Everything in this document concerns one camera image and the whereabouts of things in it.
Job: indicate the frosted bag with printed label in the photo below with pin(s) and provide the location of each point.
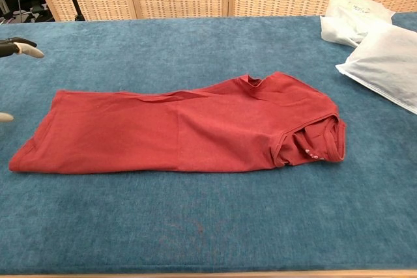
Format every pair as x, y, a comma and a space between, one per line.
345, 24

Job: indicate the plain frosted plastic bag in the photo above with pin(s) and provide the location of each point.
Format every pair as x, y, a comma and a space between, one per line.
387, 66

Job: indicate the red T-shirt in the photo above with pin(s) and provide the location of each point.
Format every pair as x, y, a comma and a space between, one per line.
163, 134

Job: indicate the blue table cover mat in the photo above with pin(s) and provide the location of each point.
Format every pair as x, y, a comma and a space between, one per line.
208, 219

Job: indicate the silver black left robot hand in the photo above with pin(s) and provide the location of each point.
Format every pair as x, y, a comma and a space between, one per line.
19, 47

